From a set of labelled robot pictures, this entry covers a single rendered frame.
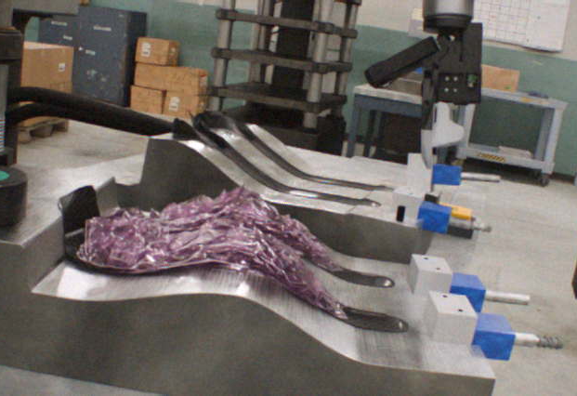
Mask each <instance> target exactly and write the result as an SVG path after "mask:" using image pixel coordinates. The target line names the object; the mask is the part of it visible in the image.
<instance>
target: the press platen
mask: <svg viewBox="0 0 577 396"><path fill-rule="evenodd" d="M23 39H24V35H23V34H22V33H20V31H19V30H17V31H16V28H14V27H0V64H12V63H13V62H18V61H19V59H22V42H23Z"/></svg>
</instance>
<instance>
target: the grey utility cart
mask: <svg viewBox="0 0 577 396"><path fill-rule="evenodd" d="M481 97H482V98H486V99H497V101H498V100H499V101H504V102H510V103H514V104H522V105H529V106H532V107H534V106H535V107H537V108H540V109H544V112H543V116H542V119H543V121H542V124H541V128H540V133H539V137H538V140H537V144H536V149H535V153H534V154H533V153H532V154H531V159H525V158H519V157H514V156H507V155H502V154H498V151H499V149H498V148H493V146H487V145H480V144H475V143H469V142H468V140H469V135H470V130H471V126H472V124H471V121H472V116H473V111H474V107H475V104H468V105H467V106H460V109H459V113H458V118H457V123H456V124H457V125H460V126H462V127H463V129H464V130H465V131H466V132H467V140H466V142H464V143H462V144H458V145H454V146H452V153H449V154H447V155H446V161H445V162H446V164H447V165H461V164H462V163H463V162H464V161H463V160H465V159H466V157H467V158H468V159H469V158H473V159H479V160H484V161H485V162H487V161H491V162H496V163H502V164H503V165H504V164H508V165H518V166H519V167H522V166H524V167H529V168H531V170H530V173H529V175H530V178H531V179H533V180H537V179H538V180H537V182H538V185H539V187H541V188H543V187H545V186H548V185H549V182H550V181H549V177H550V175H551V174H552V172H553V169H554V166H555V164H554V162H553V160H554V158H553V156H554V152H555V148H556V144H557V137H558V133H559V129H560V121H561V117H562V113H563V110H565V109H566V107H567V102H566V101H562V100H558V99H550V98H549V99H539V97H534V96H529V94H526V93H520V92H516V94H515V93H509V92H503V90H497V89H491V88H485V87H482V88H481ZM553 111H554V113H553ZM552 113H553V117H552ZM551 118H552V121H551ZM550 122H551V125H550ZM549 126H550V129H549ZM548 129H549V133H548ZM547 133H548V135H547ZM547 138H548V141H547ZM546 142H547V145H546ZM545 145H546V149H545ZM544 149H545V152H544Z"/></svg>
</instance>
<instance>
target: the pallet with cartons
mask: <svg viewBox="0 0 577 396"><path fill-rule="evenodd" d="M72 62H73V47H68V46H58V45H53V46H52V45H46V44H40V43H35V42H31V43H29V42H24V47H23V65H22V70H21V86H36V87H42V88H51V89H55V90H58V91H62V92H67V93H72V82H71V76H72ZM68 126H69V119H65V118H60V117H54V116H53V117H37V118H33V119H28V120H26V121H23V122H20V123H19V141H18V143H21V144H27V143H30V140H31V137H37V138H42V139H45V138H49V137H52V134H51V131H57V132H62V133H65V131H68Z"/></svg>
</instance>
